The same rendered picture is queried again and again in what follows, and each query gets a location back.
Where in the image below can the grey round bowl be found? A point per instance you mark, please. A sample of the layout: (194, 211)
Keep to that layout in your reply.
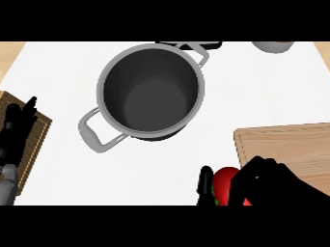
(272, 46)

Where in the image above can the red tomato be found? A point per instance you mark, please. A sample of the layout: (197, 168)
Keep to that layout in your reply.
(225, 183)

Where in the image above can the wooden cutting board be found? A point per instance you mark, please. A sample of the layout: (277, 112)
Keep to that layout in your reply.
(301, 151)

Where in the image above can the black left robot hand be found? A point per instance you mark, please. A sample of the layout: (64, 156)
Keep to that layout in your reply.
(8, 138)

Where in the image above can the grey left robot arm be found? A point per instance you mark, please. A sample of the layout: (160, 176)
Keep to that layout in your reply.
(1, 188)

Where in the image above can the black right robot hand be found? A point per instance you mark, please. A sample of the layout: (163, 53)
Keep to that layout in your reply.
(271, 186)

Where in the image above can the grey metal pot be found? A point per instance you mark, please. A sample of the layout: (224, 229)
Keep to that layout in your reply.
(146, 93)

